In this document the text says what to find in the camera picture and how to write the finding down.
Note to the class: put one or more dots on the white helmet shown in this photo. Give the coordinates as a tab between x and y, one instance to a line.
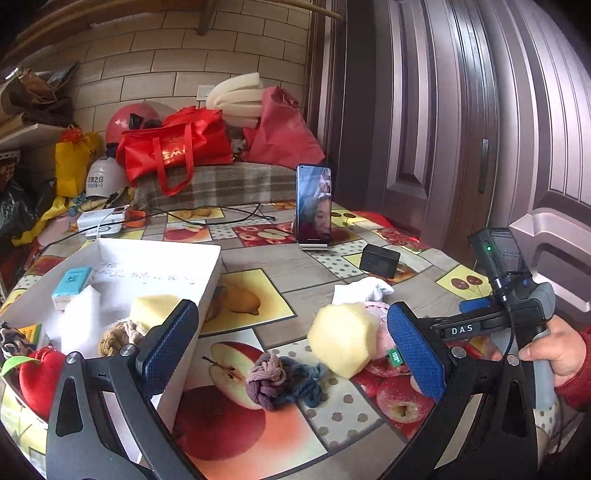
104	177

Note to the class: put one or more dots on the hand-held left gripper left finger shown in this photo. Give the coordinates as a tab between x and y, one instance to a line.
173	341

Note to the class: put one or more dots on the small orange device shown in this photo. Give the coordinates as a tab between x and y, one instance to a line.
137	218

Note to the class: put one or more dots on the cream foam padding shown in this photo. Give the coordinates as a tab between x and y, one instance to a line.
235	97

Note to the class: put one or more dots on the leopard print scrunchie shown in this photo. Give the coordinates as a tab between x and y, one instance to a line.
11	341

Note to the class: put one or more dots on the yellow plastic bag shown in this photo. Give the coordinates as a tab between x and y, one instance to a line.
41	221

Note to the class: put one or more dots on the small yellow sponge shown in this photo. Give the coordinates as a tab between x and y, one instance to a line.
152	309

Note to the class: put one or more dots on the black smartphone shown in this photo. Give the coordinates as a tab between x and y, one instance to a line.
314	207

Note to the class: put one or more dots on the red apple plush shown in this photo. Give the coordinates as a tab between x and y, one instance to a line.
41	383

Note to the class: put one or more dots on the pink plush toy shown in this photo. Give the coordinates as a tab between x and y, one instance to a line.
384	339

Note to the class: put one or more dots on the white wall socket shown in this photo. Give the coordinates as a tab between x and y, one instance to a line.
205	92

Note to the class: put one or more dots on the small yellow green box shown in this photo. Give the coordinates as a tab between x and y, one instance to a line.
32	334

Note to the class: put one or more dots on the brown panelled door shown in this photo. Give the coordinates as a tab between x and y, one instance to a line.
554	244
438	115

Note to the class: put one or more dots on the white foam block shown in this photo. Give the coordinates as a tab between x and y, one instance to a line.
87	318

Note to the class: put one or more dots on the red helmet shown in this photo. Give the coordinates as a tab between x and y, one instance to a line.
124	122

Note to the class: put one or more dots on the white sock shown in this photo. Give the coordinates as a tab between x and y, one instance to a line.
360	290

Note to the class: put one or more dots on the white cardboard box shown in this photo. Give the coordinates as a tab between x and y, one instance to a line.
152	263

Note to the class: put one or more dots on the teal tissue pack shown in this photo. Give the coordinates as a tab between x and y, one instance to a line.
71	284

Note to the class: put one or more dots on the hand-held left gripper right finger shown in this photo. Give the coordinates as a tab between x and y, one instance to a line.
415	350

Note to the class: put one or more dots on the large yellow sponge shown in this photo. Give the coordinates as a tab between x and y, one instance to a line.
341	341

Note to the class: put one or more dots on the brown paper bag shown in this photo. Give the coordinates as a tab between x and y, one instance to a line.
32	94

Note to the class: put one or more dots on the wall shelf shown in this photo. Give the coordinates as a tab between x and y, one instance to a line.
27	134

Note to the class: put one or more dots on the black plastic bag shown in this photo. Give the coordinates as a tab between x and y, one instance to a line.
18	207

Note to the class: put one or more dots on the plaid blanket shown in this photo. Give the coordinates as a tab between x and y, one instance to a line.
231	184

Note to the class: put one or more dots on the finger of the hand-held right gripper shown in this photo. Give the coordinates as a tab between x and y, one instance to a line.
478	306

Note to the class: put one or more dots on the person's right hand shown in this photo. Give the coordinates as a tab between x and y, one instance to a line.
558	350

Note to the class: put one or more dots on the wooden stick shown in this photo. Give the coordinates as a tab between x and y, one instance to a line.
318	10

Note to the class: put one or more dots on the plain red fabric bag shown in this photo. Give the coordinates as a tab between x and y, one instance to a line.
281	134

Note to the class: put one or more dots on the red tote bag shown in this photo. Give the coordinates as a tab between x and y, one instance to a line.
171	147

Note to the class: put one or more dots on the white power bank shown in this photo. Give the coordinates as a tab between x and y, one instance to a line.
97	219

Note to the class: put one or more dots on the white phone stand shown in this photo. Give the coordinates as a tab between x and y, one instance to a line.
318	247

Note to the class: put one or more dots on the black cube box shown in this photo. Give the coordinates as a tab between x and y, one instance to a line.
378	261

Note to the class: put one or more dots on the person's floral garment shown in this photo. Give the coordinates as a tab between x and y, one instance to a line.
556	429

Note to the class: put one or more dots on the yellow shopping bag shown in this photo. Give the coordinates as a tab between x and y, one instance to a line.
74	161

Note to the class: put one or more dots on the fruit print tablecloth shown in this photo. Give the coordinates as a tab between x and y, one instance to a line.
300	272

